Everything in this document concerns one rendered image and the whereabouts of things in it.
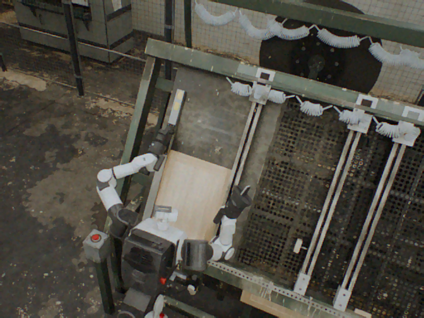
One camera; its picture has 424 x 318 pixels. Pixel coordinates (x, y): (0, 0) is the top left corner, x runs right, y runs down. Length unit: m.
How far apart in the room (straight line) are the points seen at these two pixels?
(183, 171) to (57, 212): 1.90
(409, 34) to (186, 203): 1.65
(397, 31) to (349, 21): 0.27
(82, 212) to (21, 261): 0.69
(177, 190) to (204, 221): 0.26
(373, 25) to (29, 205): 3.39
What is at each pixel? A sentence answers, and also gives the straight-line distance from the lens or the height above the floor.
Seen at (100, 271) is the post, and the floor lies 0.61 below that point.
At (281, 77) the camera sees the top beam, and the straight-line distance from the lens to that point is 2.10.
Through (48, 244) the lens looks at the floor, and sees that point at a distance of 3.67.
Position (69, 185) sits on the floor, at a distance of 4.15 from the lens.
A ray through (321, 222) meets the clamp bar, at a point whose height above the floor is 1.30.
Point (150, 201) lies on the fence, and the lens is 2.39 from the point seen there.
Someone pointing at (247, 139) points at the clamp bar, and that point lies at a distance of 2.13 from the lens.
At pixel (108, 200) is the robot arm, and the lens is 2.00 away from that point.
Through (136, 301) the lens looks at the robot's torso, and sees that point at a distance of 1.99.
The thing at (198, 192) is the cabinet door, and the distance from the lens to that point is 2.29.
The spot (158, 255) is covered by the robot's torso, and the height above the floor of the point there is 1.41.
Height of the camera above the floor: 2.82
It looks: 40 degrees down
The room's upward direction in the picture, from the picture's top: 7 degrees clockwise
